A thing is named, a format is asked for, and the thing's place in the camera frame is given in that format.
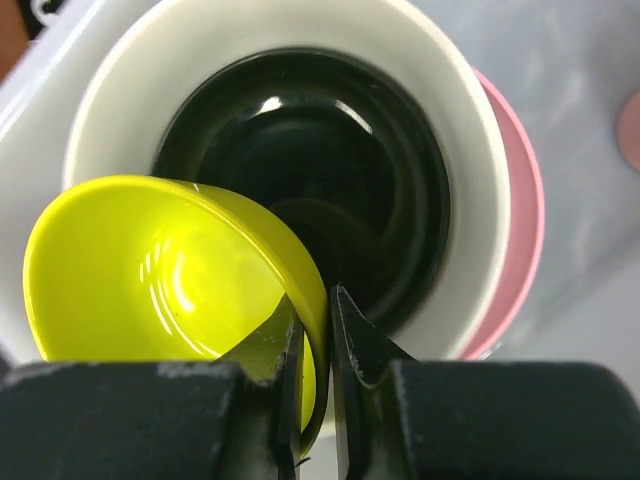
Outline black saucer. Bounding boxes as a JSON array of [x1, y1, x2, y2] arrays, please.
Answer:
[[152, 48, 451, 332]]

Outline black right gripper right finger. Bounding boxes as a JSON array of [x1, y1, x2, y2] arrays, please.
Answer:
[[330, 285, 639, 479]]

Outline cream white bowl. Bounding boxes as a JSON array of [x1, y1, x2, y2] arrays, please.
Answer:
[[62, 1, 510, 360]]

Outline pink plastic cup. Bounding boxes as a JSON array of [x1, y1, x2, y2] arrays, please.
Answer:
[[616, 91, 640, 172]]

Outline pink plastic plate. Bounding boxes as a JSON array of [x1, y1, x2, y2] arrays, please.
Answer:
[[461, 72, 545, 360]]

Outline translucent white plastic bin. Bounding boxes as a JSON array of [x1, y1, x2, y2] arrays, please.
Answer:
[[0, 0, 640, 480]]

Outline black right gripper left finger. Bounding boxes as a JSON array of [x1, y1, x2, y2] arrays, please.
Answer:
[[1, 297, 305, 479]]

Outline yellow plastic bowl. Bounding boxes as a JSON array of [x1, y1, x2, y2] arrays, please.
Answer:
[[22, 175, 329, 452]]

